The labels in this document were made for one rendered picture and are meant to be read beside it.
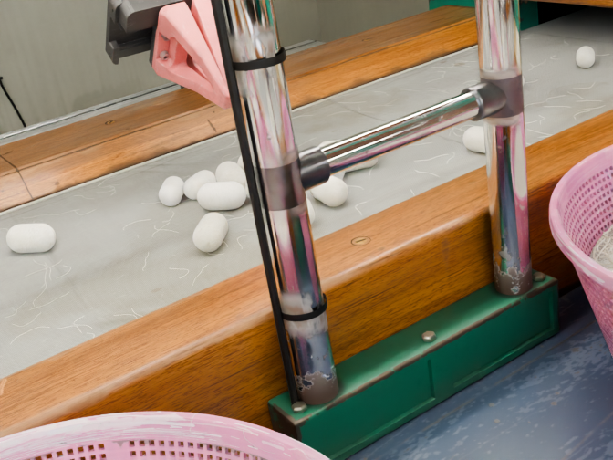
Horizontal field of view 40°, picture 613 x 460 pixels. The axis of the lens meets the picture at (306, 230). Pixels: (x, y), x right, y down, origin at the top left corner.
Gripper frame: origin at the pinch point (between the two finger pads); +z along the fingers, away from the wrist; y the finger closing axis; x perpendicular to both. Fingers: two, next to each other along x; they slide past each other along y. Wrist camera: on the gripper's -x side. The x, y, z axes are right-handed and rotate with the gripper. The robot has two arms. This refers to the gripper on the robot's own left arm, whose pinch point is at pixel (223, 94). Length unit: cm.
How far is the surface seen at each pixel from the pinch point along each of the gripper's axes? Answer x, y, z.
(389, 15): 135, 140, -104
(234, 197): 4.3, -1.6, 6.0
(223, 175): 6.0, -0.7, 3.0
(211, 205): 5.5, -3.1, 5.4
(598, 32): 11, 49, -1
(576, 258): -13.7, 4.6, 25.8
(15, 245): 8.8, -16.6, 1.1
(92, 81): 163, 53, -133
